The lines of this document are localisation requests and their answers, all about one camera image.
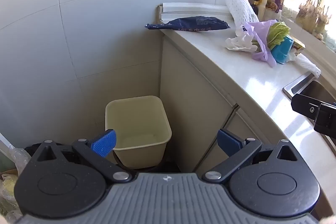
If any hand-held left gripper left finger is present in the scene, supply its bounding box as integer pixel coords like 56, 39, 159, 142
34, 129, 132, 184

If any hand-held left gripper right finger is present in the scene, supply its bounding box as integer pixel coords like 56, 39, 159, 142
202, 129, 301, 184

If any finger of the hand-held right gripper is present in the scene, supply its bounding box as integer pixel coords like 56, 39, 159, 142
291, 93, 336, 139

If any cream plastic trash bin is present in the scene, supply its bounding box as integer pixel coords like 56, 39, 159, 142
105, 95, 172, 169

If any white foam fruit net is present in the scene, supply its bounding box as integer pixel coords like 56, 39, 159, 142
293, 53, 321, 76
224, 0, 259, 28

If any stainless steel sink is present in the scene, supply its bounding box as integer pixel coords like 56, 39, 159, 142
283, 72, 336, 147

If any beige kitchen cabinet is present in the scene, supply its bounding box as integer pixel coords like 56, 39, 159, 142
159, 30, 266, 174

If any yellow food wrapper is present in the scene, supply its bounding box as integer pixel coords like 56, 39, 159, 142
289, 36, 306, 54

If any teal plastic cup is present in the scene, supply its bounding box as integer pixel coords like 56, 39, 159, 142
270, 35, 295, 64

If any purple plastic bag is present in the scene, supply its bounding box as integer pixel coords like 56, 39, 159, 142
242, 19, 286, 68

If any green cabbage leaf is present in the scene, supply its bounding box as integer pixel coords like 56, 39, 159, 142
266, 21, 291, 49

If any sprouting garlic pot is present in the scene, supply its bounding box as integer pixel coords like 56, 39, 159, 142
296, 0, 317, 29
312, 0, 332, 36

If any crumpled white tissue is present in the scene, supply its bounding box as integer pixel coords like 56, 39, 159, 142
225, 27, 259, 53

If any clear plastic bag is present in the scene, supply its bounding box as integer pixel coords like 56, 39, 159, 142
0, 144, 30, 222

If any purple instant noodle cup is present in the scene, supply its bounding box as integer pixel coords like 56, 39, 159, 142
267, 0, 285, 13

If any dark blue snack bag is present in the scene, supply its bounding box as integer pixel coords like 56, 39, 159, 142
144, 16, 231, 33

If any white flat board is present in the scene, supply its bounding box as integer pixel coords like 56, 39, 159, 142
160, 12, 232, 21
162, 2, 228, 13

